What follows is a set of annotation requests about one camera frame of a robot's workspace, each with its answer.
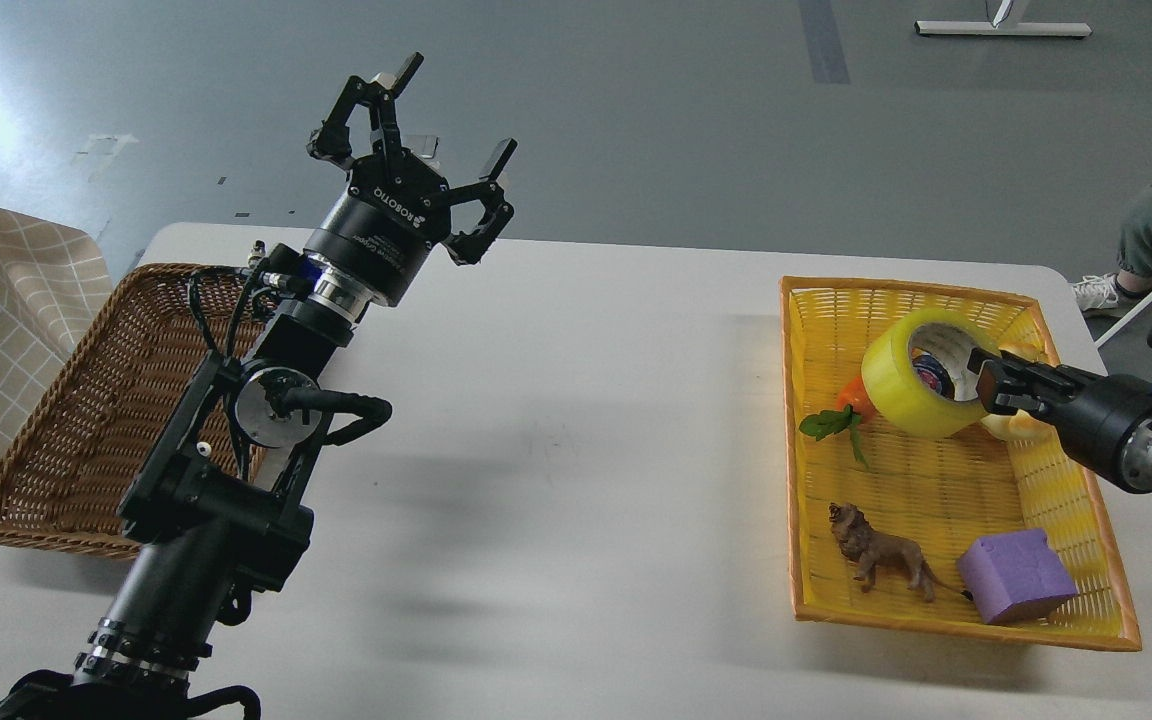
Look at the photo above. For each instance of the small drink can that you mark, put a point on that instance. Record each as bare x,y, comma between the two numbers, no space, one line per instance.
934,375

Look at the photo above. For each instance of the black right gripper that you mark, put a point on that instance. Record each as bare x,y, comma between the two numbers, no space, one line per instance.
1104,422

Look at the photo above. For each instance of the toy croissant bread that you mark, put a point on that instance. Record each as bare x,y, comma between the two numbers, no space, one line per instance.
1021,426

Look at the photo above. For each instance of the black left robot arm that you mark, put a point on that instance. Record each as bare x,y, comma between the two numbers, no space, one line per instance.
217,504

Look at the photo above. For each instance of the yellow tape roll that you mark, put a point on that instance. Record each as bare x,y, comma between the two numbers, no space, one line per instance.
902,397

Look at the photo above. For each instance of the orange toy carrot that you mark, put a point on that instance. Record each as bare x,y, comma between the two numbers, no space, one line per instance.
854,407

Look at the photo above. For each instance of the brown toy lion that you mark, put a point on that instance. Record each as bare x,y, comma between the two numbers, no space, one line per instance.
861,543

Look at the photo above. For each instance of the brown wicker basket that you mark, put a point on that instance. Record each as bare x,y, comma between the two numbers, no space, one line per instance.
64,475

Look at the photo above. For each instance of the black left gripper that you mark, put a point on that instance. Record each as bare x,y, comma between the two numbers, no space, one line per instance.
386,225

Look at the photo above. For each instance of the purple foam cube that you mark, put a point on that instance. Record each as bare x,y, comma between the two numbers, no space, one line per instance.
1015,577

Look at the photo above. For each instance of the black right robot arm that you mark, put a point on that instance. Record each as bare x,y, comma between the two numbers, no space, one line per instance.
1104,422

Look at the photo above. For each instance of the yellow plastic basket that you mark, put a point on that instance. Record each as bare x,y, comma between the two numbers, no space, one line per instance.
944,493

